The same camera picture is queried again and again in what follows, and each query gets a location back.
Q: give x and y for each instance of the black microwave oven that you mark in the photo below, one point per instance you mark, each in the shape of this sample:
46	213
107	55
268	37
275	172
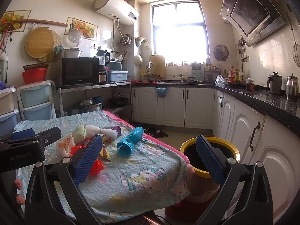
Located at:
74	71

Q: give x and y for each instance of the round bamboo tray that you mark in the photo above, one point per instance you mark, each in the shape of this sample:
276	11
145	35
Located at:
40	44

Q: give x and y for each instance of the black floor mat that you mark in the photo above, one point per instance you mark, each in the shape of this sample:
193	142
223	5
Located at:
155	132

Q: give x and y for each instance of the wire mesh skimmer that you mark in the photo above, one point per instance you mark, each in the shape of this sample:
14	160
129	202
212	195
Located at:
295	48

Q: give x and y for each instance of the white orange plastic bag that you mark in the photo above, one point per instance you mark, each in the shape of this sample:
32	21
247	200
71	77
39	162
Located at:
64	146

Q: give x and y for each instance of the white water heater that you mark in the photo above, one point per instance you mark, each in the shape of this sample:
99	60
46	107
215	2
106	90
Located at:
116	9

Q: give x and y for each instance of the yellow rimmed trash bin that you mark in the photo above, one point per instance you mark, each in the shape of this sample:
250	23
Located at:
202	187

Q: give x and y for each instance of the grey metal kettle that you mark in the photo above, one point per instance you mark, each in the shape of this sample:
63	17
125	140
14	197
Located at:
274	83

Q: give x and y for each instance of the red plastic basin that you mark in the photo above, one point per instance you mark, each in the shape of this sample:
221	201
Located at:
34	75

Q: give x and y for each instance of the shiny steel kettle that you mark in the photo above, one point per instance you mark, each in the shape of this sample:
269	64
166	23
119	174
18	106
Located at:
292	88

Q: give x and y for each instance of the white tied paper wad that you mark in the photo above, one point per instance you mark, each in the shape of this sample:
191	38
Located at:
92	130

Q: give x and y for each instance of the brown lidded jar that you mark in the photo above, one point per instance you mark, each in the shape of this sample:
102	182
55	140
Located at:
250	85

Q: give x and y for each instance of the black range hood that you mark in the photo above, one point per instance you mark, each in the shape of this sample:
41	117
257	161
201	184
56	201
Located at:
254	19

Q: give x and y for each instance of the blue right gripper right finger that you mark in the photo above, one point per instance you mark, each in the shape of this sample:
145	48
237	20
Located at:
213	159

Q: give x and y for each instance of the cartoon print table cloth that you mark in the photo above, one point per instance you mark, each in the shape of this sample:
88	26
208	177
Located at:
154	176

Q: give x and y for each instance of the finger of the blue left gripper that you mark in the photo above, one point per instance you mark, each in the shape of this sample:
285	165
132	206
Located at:
24	134

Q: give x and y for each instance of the wooden cutting board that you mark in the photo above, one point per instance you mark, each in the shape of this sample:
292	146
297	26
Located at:
159	66

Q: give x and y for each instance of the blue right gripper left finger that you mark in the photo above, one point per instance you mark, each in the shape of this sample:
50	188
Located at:
84	159

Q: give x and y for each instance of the pink blanket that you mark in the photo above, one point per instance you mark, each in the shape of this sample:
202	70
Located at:
150	138

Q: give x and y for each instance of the blue knitted cloth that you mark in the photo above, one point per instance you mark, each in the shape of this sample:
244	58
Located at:
125	146

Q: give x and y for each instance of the blue plastic box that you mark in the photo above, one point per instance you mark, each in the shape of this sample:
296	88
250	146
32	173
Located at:
117	76

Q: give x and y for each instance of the window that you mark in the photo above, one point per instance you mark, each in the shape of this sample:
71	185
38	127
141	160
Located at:
179	32

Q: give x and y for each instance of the plastic drawer unit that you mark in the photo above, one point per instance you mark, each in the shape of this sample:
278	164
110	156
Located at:
36	100

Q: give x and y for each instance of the blue hanging basket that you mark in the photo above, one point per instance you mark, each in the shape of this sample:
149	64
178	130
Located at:
161	91

